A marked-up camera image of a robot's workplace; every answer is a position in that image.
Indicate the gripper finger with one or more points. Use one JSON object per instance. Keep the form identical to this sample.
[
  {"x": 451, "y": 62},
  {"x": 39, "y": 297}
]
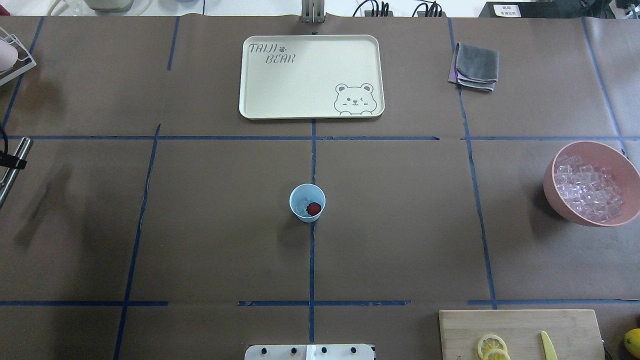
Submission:
[{"x": 12, "y": 162}]

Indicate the steel muddler black tip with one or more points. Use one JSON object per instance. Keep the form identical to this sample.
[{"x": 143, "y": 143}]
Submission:
[{"x": 9, "y": 176}]

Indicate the clear ice cube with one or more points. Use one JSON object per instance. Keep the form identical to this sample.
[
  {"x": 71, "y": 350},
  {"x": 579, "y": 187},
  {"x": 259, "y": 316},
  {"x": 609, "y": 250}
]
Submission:
[{"x": 300, "y": 206}]

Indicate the red strawberry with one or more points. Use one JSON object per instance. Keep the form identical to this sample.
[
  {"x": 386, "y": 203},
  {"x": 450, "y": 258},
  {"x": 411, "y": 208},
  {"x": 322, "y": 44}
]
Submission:
[{"x": 313, "y": 209}]

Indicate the white cup rack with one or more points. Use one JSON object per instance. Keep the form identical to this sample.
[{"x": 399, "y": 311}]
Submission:
[{"x": 25, "y": 61}]

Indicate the pink cup on rack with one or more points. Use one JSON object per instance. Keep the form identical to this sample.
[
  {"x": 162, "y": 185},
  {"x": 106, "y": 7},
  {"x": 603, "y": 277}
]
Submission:
[{"x": 8, "y": 55}]

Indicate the light blue plastic cup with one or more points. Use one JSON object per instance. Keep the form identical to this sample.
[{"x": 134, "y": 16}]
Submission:
[{"x": 313, "y": 193}]

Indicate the clear ice cubes pile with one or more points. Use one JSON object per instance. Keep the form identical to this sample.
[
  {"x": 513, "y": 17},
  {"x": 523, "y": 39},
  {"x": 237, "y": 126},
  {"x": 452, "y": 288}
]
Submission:
[{"x": 588, "y": 189}]

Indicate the cream bear tray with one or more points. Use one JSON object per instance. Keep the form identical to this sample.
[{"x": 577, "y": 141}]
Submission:
[{"x": 311, "y": 77}]

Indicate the grey purple folded cloth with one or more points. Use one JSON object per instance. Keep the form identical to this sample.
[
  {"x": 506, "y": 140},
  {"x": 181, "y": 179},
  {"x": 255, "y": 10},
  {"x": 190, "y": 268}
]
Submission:
[{"x": 474, "y": 67}]

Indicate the yellow lemon slices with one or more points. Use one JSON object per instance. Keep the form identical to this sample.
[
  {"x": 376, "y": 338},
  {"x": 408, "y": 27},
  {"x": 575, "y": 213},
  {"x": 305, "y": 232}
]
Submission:
[{"x": 492, "y": 347}]

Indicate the yellow plastic knife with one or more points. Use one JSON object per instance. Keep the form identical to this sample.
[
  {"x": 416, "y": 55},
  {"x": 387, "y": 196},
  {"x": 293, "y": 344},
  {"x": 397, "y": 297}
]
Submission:
[{"x": 548, "y": 347}]

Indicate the wooden cutting board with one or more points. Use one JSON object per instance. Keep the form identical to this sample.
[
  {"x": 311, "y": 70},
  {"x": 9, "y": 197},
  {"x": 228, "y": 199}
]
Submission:
[{"x": 574, "y": 333}]

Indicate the aluminium frame post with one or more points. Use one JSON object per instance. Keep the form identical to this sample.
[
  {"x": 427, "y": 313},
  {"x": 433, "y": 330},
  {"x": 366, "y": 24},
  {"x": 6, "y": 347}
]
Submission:
[{"x": 313, "y": 11}]

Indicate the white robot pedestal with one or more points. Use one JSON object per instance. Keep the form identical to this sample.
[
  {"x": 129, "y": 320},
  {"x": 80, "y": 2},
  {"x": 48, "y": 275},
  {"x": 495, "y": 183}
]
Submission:
[{"x": 348, "y": 351}]

